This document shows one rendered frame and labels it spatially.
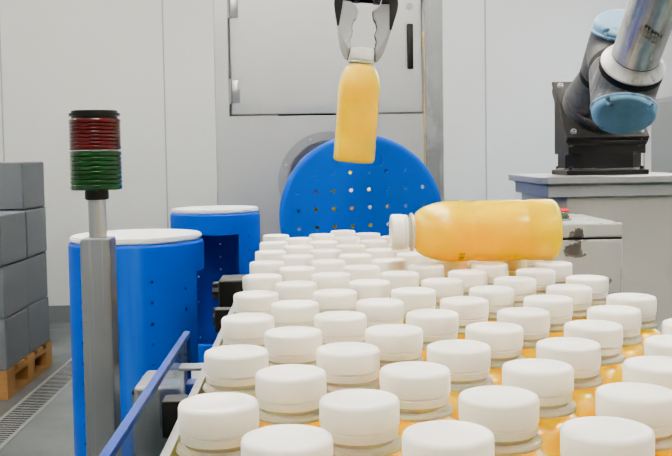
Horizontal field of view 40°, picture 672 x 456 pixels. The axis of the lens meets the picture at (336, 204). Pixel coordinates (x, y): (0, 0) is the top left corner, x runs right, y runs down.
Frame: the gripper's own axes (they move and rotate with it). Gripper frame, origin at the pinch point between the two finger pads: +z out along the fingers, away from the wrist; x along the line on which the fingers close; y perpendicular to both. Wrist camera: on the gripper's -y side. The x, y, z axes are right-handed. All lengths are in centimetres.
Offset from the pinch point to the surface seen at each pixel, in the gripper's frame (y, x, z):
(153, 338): 37, 35, 58
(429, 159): 154, -33, 22
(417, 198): 10.8, -12.2, 23.3
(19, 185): 357, 159, 61
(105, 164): -33.3, 32.4, 18.4
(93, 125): -33.6, 34.0, 13.7
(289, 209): 10.7, 9.7, 26.9
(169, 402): -67, 19, 37
